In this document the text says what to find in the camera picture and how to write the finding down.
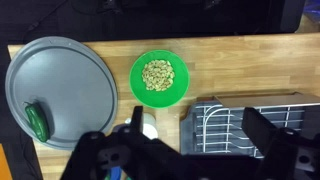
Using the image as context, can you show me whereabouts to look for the green cucumber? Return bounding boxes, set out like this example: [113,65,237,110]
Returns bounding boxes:
[24,101,51,143]

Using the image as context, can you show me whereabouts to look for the white mug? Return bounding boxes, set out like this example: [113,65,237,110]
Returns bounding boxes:
[124,113,159,140]

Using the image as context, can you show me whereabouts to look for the bright green plastic bowl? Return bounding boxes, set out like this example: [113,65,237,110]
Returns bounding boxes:
[129,49,191,109]

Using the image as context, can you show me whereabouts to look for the pile of tan nuts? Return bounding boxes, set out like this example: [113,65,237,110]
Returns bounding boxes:
[141,59,176,92]

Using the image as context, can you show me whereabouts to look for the gray round tray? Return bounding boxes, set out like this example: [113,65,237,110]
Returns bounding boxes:
[4,35,119,151]

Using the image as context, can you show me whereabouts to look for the gray dish rack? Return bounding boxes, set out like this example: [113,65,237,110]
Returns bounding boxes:
[179,92,320,160]

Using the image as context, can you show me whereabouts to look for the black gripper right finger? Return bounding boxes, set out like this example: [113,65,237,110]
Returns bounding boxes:
[241,107,279,158]

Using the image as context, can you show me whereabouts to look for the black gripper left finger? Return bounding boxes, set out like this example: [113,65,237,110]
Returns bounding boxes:
[129,105,144,134]

